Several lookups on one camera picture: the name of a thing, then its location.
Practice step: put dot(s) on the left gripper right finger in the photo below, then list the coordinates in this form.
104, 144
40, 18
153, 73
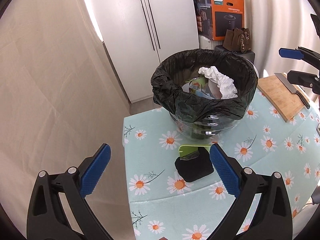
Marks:
272, 218

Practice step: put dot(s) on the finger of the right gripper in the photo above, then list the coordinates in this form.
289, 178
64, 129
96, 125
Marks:
291, 53
303, 79

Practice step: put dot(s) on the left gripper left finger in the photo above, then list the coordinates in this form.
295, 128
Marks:
46, 217

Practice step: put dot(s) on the white tissue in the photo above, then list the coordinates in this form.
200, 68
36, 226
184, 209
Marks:
220, 85

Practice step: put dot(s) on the black sock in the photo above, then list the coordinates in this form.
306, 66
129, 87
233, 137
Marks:
195, 169

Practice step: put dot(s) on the green snack bag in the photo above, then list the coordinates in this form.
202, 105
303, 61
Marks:
188, 152

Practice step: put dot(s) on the kitchen cleaver knife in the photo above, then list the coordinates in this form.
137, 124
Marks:
292, 89

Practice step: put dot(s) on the transparent trash bin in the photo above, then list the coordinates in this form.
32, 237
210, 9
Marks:
204, 128

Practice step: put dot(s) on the black trash bag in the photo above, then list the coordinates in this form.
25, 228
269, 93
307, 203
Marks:
169, 76

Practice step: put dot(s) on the wooden cutting board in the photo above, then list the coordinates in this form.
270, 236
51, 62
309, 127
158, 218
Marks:
286, 103

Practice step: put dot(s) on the brown leather bag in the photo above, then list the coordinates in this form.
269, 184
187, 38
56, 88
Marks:
238, 40

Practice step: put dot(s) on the orange Philips box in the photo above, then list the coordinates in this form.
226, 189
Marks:
215, 17

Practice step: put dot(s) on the beige curtain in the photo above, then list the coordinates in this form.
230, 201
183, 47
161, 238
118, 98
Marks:
60, 100

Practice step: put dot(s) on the white refrigerator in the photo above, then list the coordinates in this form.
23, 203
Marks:
140, 34

